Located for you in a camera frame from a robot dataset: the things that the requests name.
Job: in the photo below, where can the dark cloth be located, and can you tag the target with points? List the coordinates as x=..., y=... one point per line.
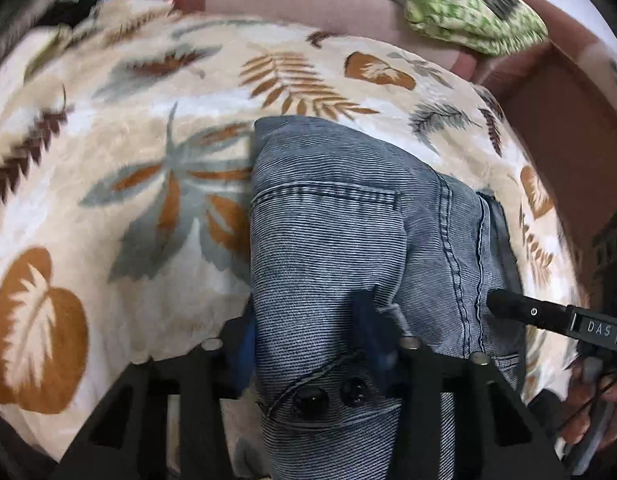
x=88, y=2

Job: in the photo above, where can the grey-blue denim pants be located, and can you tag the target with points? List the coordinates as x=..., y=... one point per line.
x=328, y=220

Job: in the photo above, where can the beige striped cushion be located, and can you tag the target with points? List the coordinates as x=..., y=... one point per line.
x=23, y=25

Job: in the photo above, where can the green patterned cloth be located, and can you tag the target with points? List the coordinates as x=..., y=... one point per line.
x=453, y=5

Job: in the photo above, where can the leaf-printed fleece blanket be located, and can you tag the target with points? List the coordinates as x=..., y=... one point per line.
x=138, y=85

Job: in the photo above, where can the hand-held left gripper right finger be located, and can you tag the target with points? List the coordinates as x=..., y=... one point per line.
x=372, y=330

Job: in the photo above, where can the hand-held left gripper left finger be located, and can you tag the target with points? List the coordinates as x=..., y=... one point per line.
x=246, y=345

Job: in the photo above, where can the brown wooden headboard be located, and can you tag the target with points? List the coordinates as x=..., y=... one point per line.
x=563, y=125

